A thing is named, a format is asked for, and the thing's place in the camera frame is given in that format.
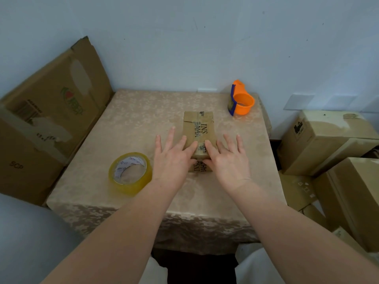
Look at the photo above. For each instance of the person's right thumb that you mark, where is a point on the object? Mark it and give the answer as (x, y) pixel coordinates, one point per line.
(208, 164)

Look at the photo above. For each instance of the small taped cardboard box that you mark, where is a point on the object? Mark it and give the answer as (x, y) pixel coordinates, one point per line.
(199, 127)

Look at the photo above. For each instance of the taped brown cardboard box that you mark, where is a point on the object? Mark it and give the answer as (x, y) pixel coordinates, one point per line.
(322, 138)

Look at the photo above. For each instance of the person's left hand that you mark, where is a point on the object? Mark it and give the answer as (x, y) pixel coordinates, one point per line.
(170, 165)

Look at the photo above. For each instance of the low brown cardboard box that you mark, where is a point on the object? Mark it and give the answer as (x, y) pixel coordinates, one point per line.
(296, 190)

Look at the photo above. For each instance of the person's right middle finger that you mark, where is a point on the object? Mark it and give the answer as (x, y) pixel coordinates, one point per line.
(222, 147)

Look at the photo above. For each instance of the white wall plate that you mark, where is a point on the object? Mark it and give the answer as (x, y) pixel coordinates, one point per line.
(207, 90)

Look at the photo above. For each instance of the large flattened cardboard box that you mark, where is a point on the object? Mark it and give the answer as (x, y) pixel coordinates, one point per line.
(50, 115)

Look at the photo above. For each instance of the person's right forearm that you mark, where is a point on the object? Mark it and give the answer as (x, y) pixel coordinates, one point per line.
(296, 239)

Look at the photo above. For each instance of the person's right little finger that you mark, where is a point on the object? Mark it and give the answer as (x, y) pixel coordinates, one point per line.
(240, 144)

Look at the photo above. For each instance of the person's left thumb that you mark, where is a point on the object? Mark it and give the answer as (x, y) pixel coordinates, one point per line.
(192, 166)

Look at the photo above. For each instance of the tall brown cardboard box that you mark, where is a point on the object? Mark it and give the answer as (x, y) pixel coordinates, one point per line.
(352, 198)

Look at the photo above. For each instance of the person's left forearm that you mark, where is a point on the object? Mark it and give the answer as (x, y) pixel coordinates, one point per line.
(118, 236)

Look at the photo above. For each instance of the person's right hand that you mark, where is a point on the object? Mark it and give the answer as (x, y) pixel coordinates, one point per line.
(231, 168)

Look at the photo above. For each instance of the person's left little finger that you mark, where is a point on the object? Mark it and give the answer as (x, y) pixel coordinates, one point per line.
(158, 144)

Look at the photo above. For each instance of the beige patterned tablecloth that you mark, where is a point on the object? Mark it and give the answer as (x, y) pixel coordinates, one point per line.
(118, 136)

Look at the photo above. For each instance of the orange tape dispenser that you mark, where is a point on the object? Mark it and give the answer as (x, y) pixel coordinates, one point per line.
(243, 104)

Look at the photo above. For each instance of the clear packing tape roll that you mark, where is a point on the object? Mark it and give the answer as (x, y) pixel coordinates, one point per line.
(139, 183)

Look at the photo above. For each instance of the person's left middle finger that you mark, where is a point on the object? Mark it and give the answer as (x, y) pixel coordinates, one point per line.
(180, 144)

